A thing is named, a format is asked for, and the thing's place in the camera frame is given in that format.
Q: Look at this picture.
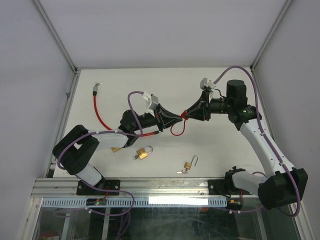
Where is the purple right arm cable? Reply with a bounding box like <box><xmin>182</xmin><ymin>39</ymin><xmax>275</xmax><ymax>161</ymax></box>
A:
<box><xmin>212</xmin><ymin>65</ymin><xmax>301</xmax><ymax>218</ymax></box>

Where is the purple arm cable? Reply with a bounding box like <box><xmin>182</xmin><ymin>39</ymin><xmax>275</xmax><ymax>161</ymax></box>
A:
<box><xmin>212</xmin><ymin>65</ymin><xmax>301</xmax><ymax>218</ymax></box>
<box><xmin>57</xmin><ymin>90</ymin><xmax>151</xmax><ymax>187</ymax></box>

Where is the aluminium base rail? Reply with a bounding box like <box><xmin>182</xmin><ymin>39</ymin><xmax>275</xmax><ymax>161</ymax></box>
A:
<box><xmin>31</xmin><ymin>176</ymin><xmax>303</xmax><ymax>200</ymax></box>

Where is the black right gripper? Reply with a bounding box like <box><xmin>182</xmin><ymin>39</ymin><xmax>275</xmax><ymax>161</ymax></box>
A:
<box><xmin>184</xmin><ymin>91</ymin><xmax>232</xmax><ymax>122</ymax></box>

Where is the aluminium frame post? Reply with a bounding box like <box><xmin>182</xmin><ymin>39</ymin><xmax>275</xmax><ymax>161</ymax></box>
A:
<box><xmin>31</xmin><ymin>0</ymin><xmax>78</xmax><ymax>75</ymax></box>
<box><xmin>250</xmin><ymin>0</ymin><xmax>295</xmax><ymax>72</ymax></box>

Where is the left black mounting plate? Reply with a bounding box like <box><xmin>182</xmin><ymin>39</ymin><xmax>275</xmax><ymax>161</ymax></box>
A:
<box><xmin>76</xmin><ymin>178</ymin><xmax>121</xmax><ymax>196</ymax></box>

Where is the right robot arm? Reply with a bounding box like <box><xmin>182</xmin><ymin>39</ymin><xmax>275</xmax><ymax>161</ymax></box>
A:
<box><xmin>183</xmin><ymin>78</ymin><xmax>308</xmax><ymax>210</ymax></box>

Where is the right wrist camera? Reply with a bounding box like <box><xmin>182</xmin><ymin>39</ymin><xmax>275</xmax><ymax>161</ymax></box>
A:
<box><xmin>199</xmin><ymin>77</ymin><xmax>216</xmax><ymax>97</ymax></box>

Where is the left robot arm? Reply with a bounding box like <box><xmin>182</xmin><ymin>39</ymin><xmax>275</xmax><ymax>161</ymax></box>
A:
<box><xmin>52</xmin><ymin>104</ymin><xmax>183</xmax><ymax>195</ymax></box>

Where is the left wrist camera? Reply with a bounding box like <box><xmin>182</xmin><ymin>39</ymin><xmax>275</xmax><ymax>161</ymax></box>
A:
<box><xmin>142</xmin><ymin>91</ymin><xmax>159</xmax><ymax>114</ymax></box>

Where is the white slotted cable duct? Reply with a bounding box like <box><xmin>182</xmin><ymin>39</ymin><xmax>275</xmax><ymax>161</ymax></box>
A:
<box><xmin>42</xmin><ymin>196</ymin><xmax>227</xmax><ymax>209</ymax></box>

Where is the left aluminium frame post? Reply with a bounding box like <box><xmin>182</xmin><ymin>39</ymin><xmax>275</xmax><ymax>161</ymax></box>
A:
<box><xmin>31</xmin><ymin>0</ymin><xmax>78</xmax><ymax>75</ymax></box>

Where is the large brass padlock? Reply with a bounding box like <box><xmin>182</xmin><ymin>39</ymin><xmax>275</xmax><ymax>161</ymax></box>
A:
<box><xmin>111</xmin><ymin>147</ymin><xmax>121</xmax><ymax>153</ymax></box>

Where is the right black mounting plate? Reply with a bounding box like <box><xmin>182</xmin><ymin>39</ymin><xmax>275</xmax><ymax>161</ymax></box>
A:
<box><xmin>207</xmin><ymin>178</ymin><xmax>241</xmax><ymax>197</ymax></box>

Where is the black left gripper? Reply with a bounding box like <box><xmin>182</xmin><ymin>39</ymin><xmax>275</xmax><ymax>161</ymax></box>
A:
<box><xmin>132</xmin><ymin>104</ymin><xmax>183</xmax><ymax>133</ymax></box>

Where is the thick red cable lock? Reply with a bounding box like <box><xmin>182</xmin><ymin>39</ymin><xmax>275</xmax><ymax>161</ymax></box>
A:
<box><xmin>92</xmin><ymin>81</ymin><xmax>161</xmax><ymax>138</ymax></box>

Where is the black mounting plate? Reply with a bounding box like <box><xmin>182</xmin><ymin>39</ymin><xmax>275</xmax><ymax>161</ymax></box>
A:
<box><xmin>76</xmin><ymin>178</ymin><xmax>121</xmax><ymax>196</ymax></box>
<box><xmin>207</xmin><ymin>178</ymin><xmax>241</xmax><ymax>197</ymax></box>

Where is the medium brass padlock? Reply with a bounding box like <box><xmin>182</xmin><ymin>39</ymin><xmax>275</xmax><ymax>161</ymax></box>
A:
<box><xmin>133</xmin><ymin>146</ymin><xmax>154</xmax><ymax>160</ymax></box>

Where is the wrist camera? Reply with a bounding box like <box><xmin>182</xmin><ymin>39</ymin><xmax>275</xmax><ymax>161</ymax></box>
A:
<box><xmin>142</xmin><ymin>91</ymin><xmax>159</xmax><ymax>114</ymax></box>
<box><xmin>199</xmin><ymin>77</ymin><xmax>216</xmax><ymax>97</ymax></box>

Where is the red thin-cable padlock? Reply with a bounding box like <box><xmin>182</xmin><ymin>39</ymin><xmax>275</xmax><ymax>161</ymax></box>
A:
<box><xmin>170</xmin><ymin>109</ymin><xmax>191</xmax><ymax>137</ymax></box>

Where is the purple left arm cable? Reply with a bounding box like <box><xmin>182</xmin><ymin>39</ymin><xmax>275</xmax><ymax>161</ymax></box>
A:
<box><xmin>57</xmin><ymin>90</ymin><xmax>151</xmax><ymax>187</ymax></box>

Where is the right aluminium frame post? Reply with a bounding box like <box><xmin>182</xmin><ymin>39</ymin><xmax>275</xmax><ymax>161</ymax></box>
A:
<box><xmin>250</xmin><ymin>0</ymin><xmax>295</xmax><ymax>72</ymax></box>

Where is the small brass long-shackle padlock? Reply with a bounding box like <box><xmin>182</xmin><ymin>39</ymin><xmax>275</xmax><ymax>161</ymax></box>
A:
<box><xmin>176</xmin><ymin>155</ymin><xmax>199</xmax><ymax>175</ymax></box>

